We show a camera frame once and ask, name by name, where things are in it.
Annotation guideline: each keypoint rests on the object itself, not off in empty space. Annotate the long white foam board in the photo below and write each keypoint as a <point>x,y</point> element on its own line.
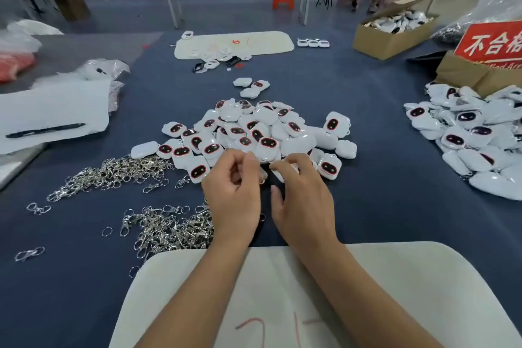
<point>261,42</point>

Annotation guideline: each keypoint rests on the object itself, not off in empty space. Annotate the white paper sheet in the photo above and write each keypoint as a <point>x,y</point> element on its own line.
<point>57,103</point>

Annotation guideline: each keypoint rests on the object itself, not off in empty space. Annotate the flat brown cardboard box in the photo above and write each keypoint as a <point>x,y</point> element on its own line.
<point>461,74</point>

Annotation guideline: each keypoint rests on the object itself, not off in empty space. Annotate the white foam board red marks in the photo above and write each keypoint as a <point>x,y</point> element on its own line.
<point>277,299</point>

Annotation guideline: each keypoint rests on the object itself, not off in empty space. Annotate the red sign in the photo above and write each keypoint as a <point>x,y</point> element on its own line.
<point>489,43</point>

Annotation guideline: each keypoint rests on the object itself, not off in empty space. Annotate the person's right hand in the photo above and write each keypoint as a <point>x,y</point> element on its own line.
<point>306,205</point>

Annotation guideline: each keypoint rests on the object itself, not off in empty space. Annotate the person's left forearm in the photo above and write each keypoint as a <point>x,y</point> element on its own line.
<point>196,295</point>

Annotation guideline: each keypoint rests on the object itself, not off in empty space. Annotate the white plastic bag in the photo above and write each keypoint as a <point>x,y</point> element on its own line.
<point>24,34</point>

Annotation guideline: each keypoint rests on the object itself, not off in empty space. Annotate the orange bag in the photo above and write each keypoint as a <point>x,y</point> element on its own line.
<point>15,66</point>

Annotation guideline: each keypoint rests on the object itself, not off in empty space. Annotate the open cardboard box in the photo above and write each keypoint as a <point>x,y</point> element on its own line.
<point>383,43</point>

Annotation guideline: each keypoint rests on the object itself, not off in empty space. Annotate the person's right forearm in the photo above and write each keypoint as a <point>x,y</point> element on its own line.
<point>367,303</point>

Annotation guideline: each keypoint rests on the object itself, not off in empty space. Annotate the person's left hand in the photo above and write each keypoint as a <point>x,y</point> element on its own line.
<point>232,197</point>

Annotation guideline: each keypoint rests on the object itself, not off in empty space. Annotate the black pen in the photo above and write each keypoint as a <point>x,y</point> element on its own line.
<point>45,130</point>

